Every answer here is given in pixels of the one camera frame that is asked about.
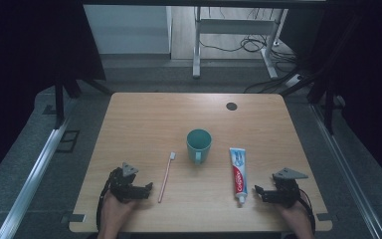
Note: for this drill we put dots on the pink toothbrush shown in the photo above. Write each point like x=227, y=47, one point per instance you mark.
x=165, y=179

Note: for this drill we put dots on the aluminium rail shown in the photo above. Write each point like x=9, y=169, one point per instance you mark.
x=30, y=186
x=348, y=179

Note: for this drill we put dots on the black metal stand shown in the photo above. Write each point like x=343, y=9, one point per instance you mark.
x=59, y=106
x=329, y=113

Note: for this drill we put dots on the white red blue toothpaste tube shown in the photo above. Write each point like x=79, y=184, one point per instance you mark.
x=238, y=176

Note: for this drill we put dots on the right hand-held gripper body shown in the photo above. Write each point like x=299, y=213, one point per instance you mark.
x=286, y=189

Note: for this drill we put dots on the teal cup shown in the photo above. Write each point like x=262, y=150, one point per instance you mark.
x=199, y=144

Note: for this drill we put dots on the white power strip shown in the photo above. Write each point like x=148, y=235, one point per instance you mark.
x=294, y=80

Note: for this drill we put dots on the person's left hand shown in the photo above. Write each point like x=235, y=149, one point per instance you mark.
x=114, y=212

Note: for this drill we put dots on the dark curtain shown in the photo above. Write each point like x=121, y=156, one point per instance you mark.
x=20, y=66
x=368, y=66

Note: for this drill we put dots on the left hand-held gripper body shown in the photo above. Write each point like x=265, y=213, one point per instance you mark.
x=121, y=186

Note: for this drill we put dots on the white metal desk frame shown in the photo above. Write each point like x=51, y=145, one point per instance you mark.
x=197, y=49

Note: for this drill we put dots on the person's right hand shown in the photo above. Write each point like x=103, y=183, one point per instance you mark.
x=295, y=215

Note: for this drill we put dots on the white cabinet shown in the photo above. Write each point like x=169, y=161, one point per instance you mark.
x=127, y=30

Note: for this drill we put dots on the dark round table grommet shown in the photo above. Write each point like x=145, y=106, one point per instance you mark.
x=231, y=106

